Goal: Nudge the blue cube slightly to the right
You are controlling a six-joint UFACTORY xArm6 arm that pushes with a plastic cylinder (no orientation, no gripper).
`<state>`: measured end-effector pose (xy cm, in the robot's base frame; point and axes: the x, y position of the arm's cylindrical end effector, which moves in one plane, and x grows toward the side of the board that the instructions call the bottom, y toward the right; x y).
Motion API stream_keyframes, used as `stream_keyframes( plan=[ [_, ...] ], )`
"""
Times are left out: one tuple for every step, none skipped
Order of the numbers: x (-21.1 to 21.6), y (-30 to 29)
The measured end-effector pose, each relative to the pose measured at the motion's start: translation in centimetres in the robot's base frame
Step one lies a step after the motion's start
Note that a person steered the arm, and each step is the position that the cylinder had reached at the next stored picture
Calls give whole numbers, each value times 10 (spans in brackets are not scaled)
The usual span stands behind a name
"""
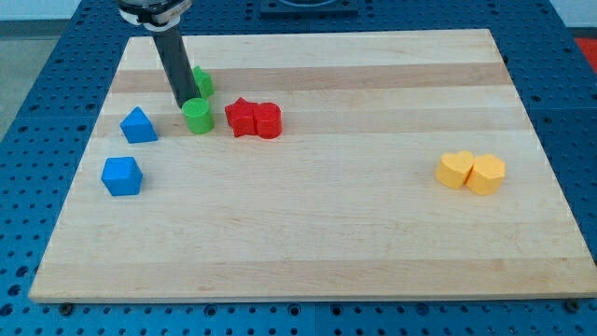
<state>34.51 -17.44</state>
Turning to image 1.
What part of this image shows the dark blue base plate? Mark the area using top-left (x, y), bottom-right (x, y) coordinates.
top-left (258, 0), bottom-right (359, 18)

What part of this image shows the yellow heart block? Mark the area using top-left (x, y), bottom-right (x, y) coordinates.
top-left (435, 150), bottom-right (474, 189)

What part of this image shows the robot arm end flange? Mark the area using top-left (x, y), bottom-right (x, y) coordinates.
top-left (116, 0), bottom-right (193, 33)

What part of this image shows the green cylinder block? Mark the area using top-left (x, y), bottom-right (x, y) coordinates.
top-left (182, 98), bottom-right (215, 134)

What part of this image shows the blue triangular block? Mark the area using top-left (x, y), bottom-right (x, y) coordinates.
top-left (119, 106), bottom-right (158, 144)

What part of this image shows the wooden board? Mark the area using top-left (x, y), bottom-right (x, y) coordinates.
top-left (29, 29), bottom-right (596, 303)

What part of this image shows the blue cube block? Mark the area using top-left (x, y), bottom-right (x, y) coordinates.
top-left (101, 157), bottom-right (143, 196)

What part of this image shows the red cylinder block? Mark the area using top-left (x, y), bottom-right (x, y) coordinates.
top-left (254, 103), bottom-right (283, 139)

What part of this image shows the red star block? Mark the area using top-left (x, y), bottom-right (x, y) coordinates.
top-left (225, 97), bottom-right (257, 137)

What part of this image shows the yellow hexagon block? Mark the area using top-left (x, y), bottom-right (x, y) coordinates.
top-left (465, 154), bottom-right (506, 195)

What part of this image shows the green star block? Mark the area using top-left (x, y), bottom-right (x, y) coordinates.
top-left (192, 66), bottom-right (215, 98)

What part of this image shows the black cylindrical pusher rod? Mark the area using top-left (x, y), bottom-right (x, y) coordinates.
top-left (152, 25), bottom-right (200, 107)

